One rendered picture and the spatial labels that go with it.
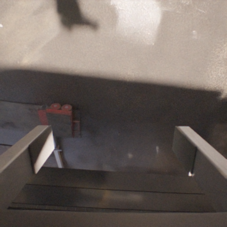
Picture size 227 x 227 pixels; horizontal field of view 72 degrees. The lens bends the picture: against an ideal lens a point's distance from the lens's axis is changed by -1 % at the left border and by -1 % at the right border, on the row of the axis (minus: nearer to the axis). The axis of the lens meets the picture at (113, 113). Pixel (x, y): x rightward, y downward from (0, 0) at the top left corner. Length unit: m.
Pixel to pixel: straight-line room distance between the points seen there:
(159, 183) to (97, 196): 0.31
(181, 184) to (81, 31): 1.02
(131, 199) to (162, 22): 0.95
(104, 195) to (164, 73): 0.87
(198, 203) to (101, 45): 1.01
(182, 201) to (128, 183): 0.26
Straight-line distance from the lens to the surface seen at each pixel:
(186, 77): 1.26
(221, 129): 1.77
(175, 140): 0.16
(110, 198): 0.78
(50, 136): 0.16
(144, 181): 0.84
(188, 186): 0.92
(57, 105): 1.39
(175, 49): 1.14
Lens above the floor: 1.03
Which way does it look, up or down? 48 degrees down
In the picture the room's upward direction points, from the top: 175 degrees counter-clockwise
